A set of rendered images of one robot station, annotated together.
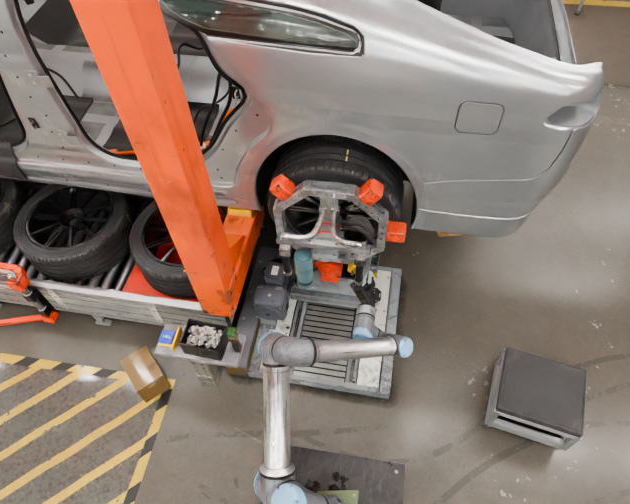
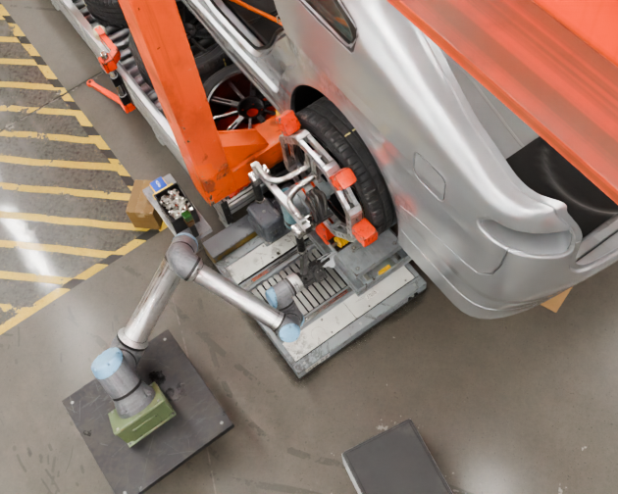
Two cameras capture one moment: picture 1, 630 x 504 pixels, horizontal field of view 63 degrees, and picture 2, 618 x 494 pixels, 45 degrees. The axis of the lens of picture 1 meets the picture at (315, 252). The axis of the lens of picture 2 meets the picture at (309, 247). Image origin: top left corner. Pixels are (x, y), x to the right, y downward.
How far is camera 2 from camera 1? 1.75 m
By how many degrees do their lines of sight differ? 28
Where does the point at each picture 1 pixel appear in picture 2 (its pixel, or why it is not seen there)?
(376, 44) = (364, 50)
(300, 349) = (181, 261)
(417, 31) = (400, 61)
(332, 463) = (186, 375)
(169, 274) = not seen: hidden behind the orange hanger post
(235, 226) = (271, 130)
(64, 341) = (125, 133)
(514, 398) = (364, 459)
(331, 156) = (337, 123)
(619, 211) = not seen: outside the picture
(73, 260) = not seen: hidden behind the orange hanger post
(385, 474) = (212, 417)
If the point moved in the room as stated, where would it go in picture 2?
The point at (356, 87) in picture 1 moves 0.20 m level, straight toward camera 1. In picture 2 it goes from (345, 76) to (304, 108)
